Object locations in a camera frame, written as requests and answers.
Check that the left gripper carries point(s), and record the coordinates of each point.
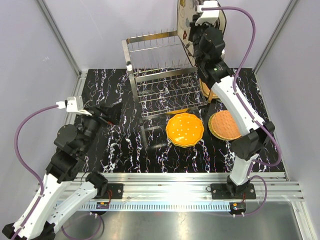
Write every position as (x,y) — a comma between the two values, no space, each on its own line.
(113,113)

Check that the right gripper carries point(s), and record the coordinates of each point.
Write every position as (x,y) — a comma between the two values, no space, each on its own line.
(193,27)

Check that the cream floral square plate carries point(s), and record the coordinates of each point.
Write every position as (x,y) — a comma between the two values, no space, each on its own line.
(185,11)

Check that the orange rounded-square wicker plate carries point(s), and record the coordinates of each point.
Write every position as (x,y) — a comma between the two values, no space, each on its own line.
(206,91)

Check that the orange ceramic plate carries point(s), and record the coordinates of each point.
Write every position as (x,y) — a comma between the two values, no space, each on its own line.
(185,126)

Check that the round brown wicker plate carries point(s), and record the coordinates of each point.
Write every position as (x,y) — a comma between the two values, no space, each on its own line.
(223,125)

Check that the green ceramic plate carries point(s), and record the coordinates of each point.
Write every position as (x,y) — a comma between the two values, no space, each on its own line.
(184,142)

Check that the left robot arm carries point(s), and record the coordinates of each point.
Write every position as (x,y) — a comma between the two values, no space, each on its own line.
(44,218)

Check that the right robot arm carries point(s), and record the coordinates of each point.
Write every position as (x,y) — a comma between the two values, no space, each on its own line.
(208,45)

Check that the stainless steel dish rack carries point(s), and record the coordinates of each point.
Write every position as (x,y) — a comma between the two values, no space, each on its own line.
(161,78)

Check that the black rimmed square plate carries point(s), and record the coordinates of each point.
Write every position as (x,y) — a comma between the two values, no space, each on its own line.
(221,22)

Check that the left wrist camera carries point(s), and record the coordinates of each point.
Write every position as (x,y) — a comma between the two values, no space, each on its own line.
(73,104)

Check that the aluminium mounting rail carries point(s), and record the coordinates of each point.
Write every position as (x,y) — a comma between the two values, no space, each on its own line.
(194,187)

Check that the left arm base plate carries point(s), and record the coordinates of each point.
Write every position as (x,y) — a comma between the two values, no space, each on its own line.
(114,190)

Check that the slotted cable duct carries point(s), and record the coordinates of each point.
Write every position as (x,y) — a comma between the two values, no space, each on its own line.
(143,206)

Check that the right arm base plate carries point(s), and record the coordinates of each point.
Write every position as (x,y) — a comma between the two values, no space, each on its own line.
(223,191)

